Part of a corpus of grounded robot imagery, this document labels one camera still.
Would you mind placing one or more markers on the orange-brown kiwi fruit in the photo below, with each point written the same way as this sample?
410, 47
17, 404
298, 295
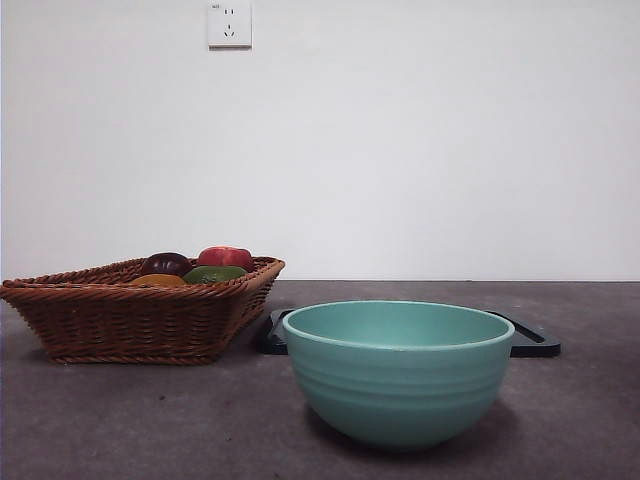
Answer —
157, 280

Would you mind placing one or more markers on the teal ribbed bowl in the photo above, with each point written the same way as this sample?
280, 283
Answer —
400, 390

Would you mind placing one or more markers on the red apple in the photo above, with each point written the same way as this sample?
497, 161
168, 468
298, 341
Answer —
225, 257

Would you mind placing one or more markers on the green fruit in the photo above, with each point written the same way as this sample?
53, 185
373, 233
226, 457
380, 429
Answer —
215, 275

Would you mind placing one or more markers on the dark purple fruit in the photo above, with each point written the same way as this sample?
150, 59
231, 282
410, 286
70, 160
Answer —
162, 264

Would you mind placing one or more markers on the brown wicker basket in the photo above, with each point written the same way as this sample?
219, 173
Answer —
130, 320

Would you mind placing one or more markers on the dark rectangular tray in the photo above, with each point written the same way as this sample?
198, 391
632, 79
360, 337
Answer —
532, 345

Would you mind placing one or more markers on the white wall socket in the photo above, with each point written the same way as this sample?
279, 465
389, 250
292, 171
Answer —
230, 25

